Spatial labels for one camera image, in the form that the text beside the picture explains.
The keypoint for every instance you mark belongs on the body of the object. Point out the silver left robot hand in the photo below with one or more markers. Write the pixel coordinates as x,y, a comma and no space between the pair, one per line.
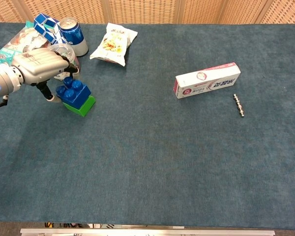
39,65

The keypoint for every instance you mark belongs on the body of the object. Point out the blue toy brick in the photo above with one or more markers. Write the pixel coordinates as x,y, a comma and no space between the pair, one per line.
75,94

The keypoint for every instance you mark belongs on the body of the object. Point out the green toy brick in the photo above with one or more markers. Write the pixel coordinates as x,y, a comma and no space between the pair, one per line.
84,109

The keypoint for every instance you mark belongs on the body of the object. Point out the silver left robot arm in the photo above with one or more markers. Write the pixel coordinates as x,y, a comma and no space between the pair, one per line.
1,81

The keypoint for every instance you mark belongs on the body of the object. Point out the clear jar of clips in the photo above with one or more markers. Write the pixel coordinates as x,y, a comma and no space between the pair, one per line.
68,52

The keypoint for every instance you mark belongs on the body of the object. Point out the teal snack bag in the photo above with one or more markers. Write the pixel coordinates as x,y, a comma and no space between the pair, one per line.
13,45

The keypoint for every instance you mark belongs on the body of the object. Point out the blue white snake puzzle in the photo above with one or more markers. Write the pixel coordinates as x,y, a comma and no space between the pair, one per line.
47,31

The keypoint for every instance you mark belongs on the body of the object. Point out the blue silver drink can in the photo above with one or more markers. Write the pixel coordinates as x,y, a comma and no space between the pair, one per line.
73,37

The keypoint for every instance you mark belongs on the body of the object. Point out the white chips snack bag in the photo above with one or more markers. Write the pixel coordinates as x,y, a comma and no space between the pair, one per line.
113,44

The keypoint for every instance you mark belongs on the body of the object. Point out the woven folding screen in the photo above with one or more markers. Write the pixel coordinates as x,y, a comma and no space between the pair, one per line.
147,11

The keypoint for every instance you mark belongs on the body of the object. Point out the teal table cloth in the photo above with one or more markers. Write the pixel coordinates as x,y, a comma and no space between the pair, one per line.
147,152

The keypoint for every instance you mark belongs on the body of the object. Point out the white pink toothpaste box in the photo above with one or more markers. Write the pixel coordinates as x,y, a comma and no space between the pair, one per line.
206,79

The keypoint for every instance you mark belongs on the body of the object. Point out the silver metal beaded rod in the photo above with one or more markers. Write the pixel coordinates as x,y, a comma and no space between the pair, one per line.
239,105

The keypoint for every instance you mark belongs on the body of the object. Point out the silver aluminium rail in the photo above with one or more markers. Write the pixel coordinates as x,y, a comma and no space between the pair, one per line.
147,232

